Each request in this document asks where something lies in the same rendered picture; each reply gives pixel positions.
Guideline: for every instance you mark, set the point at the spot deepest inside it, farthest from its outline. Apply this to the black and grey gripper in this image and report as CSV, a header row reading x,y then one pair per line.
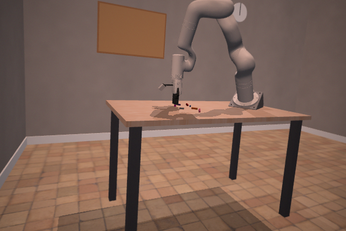
x,y
176,90

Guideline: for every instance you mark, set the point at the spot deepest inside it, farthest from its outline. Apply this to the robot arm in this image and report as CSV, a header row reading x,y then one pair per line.
x,y
221,10

